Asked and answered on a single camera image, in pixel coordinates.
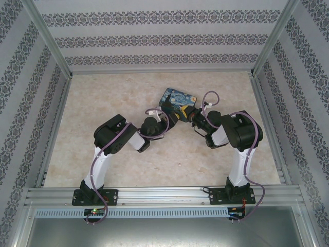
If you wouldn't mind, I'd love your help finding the blue starry night painted box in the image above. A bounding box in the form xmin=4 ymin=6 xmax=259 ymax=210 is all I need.
xmin=158 ymin=87 xmax=198 ymax=122

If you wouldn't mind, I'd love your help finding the grey metal panel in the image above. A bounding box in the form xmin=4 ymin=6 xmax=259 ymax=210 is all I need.
xmin=25 ymin=217 xmax=309 ymax=247

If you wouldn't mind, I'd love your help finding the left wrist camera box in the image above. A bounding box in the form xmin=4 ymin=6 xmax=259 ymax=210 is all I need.
xmin=150 ymin=108 xmax=168 ymax=122

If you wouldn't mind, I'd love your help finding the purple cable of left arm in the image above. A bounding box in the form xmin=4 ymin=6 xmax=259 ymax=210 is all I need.
xmin=86 ymin=108 xmax=171 ymax=225

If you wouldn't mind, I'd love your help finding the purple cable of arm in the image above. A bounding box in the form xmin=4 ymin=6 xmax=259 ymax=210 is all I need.
xmin=86 ymin=108 xmax=171 ymax=225
xmin=200 ymin=91 xmax=266 ymax=222

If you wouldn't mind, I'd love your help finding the aluminium side rail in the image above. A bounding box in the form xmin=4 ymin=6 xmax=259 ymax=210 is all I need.
xmin=35 ymin=77 xmax=73 ymax=188
xmin=250 ymin=76 xmax=293 ymax=185

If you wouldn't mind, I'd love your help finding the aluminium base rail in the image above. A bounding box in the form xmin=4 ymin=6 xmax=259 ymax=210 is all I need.
xmin=24 ymin=187 xmax=301 ymax=206

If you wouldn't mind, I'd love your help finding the slotted grey cable duct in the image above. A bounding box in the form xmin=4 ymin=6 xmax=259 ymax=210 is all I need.
xmin=34 ymin=207 xmax=229 ymax=218

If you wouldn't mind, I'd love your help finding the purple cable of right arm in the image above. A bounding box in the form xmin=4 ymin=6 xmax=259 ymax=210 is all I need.
xmin=200 ymin=91 xmax=266 ymax=222

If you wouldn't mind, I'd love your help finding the aluminium frame post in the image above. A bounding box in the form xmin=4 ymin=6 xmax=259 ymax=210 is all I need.
xmin=250 ymin=0 xmax=300 ymax=77
xmin=23 ymin=0 xmax=74 ymax=78

